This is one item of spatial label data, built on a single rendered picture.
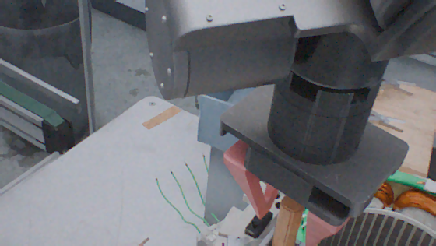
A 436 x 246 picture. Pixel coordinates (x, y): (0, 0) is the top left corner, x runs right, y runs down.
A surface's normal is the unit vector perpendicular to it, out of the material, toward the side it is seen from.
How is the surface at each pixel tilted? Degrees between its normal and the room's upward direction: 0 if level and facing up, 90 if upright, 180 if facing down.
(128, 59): 0
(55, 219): 0
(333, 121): 93
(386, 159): 4
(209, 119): 90
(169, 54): 92
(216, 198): 90
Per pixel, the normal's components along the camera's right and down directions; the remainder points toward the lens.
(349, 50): -0.07, 0.68
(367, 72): 0.36, 0.66
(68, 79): 0.70, 0.53
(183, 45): 0.24, 0.93
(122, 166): 0.08, -0.77
